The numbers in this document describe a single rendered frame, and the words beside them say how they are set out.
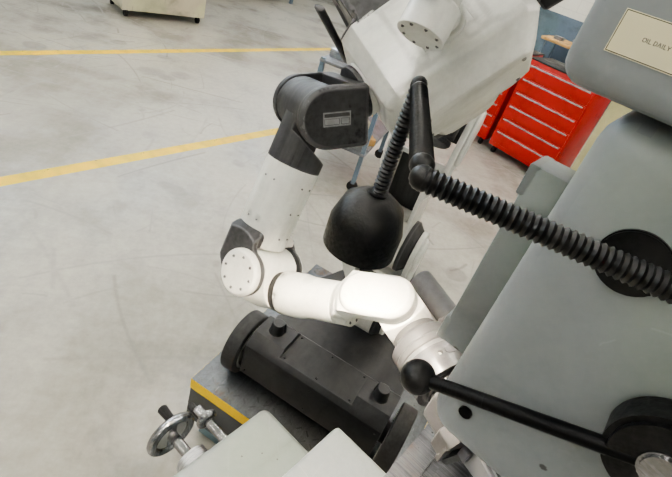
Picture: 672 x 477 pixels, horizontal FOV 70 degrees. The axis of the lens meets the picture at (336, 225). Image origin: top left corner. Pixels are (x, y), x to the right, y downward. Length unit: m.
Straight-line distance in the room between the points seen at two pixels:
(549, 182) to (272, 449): 0.85
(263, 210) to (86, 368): 1.48
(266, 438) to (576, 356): 0.84
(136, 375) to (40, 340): 0.40
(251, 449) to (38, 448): 1.01
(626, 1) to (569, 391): 0.26
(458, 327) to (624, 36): 0.31
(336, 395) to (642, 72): 1.22
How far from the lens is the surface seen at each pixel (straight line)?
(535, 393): 0.42
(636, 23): 0.31
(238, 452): 1.11
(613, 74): 0.31
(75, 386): 2.10
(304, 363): 1.45
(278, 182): 0.76
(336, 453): 1.01
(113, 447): 1.95
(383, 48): 0.76
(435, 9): 0.65
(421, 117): 0.31
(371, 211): 0.43
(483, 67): 0.77
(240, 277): 0.78
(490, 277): 0.48
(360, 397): 1.41
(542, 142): 5.17
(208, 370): 1.63
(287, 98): 0.80
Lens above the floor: 1.68
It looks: 32 degrees down
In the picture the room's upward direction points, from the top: 19 degrees clockwise
